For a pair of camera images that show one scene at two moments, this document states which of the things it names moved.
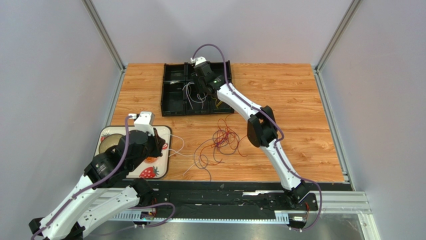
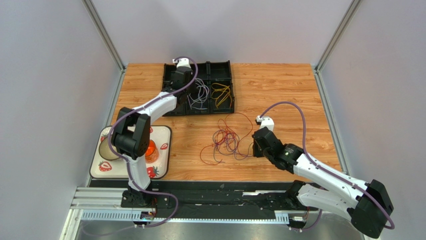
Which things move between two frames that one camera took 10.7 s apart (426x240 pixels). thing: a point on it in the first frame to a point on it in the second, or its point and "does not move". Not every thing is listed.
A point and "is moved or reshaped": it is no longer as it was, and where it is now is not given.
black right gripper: x=200 y=77 to x=259 y=146
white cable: x=190 y=97 is moved or reshaped
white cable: x=180 y=153 is moved or reshaped
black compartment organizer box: x=180 y=95 does not move
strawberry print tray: x=142 y=170 does not move
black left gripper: x=159 y=143 to x=191 y=77
